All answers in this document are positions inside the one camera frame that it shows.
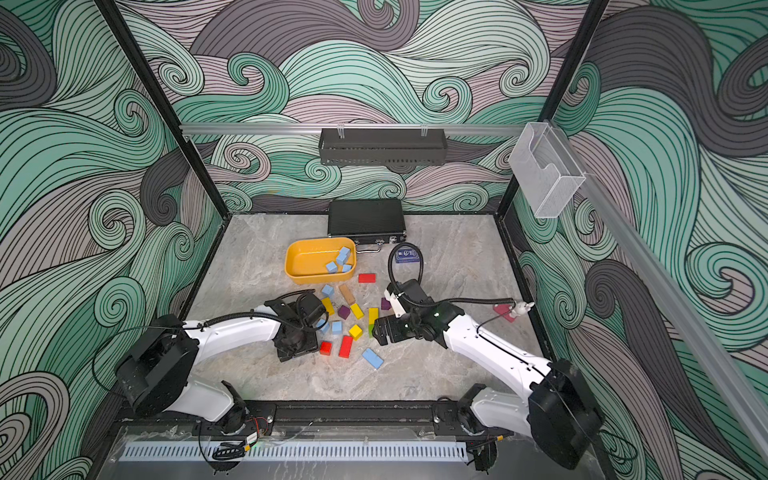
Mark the yellow long block right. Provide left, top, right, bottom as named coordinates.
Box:
left=368, top=307, right=379, bottom=326

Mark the yellow long block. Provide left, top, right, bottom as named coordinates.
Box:
left=321, top=297, right=335, bottom=316
left=368, top=307, right=379, bottom=326

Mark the red cube bottom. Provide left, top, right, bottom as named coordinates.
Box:
left=319, top=341, right=333, bottom=356

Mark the natural wood block upper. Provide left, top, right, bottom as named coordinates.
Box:
left=339, top=284, right=356, bottom=305

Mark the yellow plastic bin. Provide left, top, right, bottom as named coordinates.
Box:
left=284, top=237, right=357, bottom=285

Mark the blue card deck box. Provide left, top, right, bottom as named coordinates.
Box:
left=395, top=247, right=421, bottom=264

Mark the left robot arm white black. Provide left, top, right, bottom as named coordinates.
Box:
left=114, top=289, right=330, bottom=435

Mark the red long block bottom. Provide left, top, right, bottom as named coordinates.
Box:
left=338, top=335, right=354, bottom=359

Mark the aluminium rail right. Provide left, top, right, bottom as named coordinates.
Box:
left=548, top=119, right=768, bottom=457

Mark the black wall shelf tray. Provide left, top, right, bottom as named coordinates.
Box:
left=318, top=127, right=448, bottom=167

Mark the yellow block centre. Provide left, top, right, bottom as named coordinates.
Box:
left=350, top=303, right=364, bottom=319

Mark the red flat block top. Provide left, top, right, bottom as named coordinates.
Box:
left=358, top=273, right=377, bottom=284

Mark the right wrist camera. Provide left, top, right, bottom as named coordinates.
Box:
left=384, top=282, right=407, bottom=318

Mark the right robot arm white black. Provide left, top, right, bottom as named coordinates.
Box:
left=372, top=242, right=604, bottom=471

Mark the pink and white toy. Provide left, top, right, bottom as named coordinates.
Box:
left=493, top=301, right=535, bottom=323

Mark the yellow cube lower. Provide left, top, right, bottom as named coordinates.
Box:
left=349, top=325, right=363, bottom=340

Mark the aluminium rail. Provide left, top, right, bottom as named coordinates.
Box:
left=179, top=122, right=529, bottom=138
left=548, top=119, right=768, bottom=457

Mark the white slotted cable duct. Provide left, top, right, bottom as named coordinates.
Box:
left=118, top=441, right=468, bottom=463

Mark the yellow long block left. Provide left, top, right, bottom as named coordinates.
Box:
left=321, top=297, right=335, bottom=316

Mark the black ribbed case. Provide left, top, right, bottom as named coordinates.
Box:
left=327, top=199, right=407, bottom=245

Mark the aluminium rail back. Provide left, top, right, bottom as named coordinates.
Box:
left=179, top=122, right=529, bottom=138

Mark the clear acrylic wall holder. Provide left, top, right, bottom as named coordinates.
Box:
left=509, top=122, right=585, bottom=219

